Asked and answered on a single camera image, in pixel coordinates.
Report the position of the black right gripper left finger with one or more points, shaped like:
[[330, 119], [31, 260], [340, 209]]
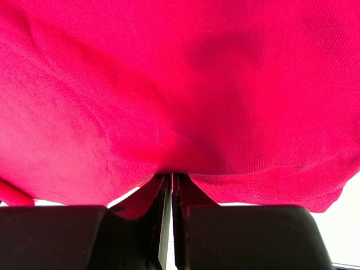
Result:
[[132, 234]]

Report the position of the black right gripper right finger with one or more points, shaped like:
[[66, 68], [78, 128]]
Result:
[[210, 236]]

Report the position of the red t shirt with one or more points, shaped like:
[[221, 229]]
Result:
[[257, 101]]

